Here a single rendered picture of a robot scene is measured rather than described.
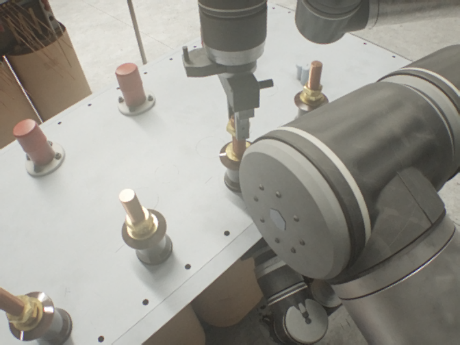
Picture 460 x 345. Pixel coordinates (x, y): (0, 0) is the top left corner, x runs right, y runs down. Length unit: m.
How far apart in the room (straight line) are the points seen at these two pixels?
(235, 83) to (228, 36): 0.09
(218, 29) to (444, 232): 0.40
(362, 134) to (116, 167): 0.74
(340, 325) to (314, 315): 1.32
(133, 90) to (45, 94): 1.36
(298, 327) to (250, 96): 0.52
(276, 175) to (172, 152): 0.67
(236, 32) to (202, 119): 0.52
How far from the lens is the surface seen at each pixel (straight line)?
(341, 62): 1.27
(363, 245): 0.29
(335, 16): 0.59
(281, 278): 0.83
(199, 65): 0.57
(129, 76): 1.02
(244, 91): 0.57
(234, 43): 0.53
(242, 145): 0.73
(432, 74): 0.42
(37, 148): 0.99
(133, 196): 0.60
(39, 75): 2.28
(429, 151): 0.34
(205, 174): 0.86
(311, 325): 0.83
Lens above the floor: 2.03
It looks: 51 degrees down
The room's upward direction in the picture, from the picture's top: 5 degrees counter-clockwise
